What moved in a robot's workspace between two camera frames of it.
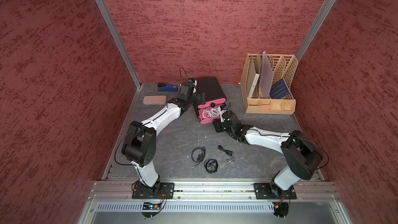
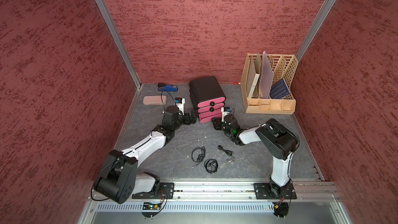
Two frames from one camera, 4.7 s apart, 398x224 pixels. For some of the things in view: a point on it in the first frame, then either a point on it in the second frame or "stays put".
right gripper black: [217, 125] stays put
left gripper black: [198, 102] -> [187, 121]
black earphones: [228, 153] stays put
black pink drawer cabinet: [210, 110] stays put
